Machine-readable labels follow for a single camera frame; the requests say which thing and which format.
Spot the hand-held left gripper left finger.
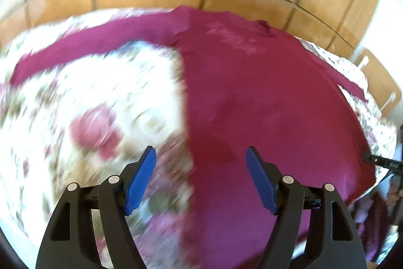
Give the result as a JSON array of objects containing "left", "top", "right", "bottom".
[{"left": 35, "top": 145, "right": 157, "bottom": 269}]

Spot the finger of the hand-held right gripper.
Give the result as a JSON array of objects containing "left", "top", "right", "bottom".
[{"left": 361, "top": 152, "right": 403, "bottom": 170}]

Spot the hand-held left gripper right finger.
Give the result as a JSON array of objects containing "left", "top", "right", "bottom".
[{"left": 246, "top": 146, "right": 367, "bottom": 269}]

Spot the magenta long-sleeved sweater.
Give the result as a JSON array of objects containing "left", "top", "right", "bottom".
[{"left": 9, "top": 6, "right": 383, "bottom": 269}]

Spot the floral bedspread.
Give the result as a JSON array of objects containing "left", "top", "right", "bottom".
[{"left": 0, "top": 7, "right": 398, "bottom": 269}]

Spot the wooden nightstand with white handle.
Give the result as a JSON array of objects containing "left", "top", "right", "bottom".
[{"left": 354, "top": 48, "right": 398, "bottom": 118}]

